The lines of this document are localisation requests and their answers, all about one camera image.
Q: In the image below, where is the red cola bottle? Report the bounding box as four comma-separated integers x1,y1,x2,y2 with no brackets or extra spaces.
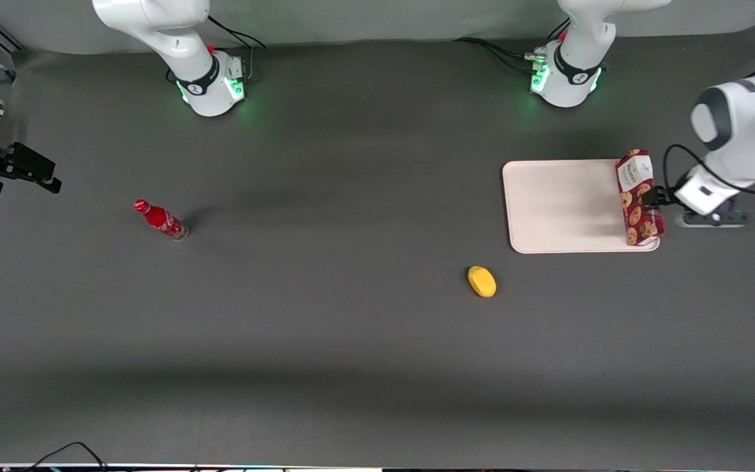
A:
133,199,189,242

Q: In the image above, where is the beige plastic tray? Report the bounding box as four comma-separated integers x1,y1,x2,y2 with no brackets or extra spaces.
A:
502,159,661,254

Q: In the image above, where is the red cookie box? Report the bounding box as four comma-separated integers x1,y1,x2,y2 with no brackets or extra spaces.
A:
615,149,667,246

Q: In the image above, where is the black left arm base cable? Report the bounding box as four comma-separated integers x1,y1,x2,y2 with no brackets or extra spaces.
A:
454,18,571,74

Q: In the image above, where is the black arm base cable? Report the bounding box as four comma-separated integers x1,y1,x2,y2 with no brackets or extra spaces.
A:
206,14,267,81
454,18,571,74

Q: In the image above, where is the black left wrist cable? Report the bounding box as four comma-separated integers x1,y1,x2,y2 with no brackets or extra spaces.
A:
662,41,755,197

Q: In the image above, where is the yellow lemon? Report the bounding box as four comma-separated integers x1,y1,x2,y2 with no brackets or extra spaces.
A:
467,265,497,299

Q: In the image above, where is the black right arm base cable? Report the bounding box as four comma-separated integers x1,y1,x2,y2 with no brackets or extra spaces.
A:
206,14,267,81

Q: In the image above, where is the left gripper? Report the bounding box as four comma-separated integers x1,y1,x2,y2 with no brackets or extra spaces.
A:
642,164,740,216

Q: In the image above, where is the black cable at table edge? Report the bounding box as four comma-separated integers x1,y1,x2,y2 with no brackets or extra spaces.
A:
22,441,111,472

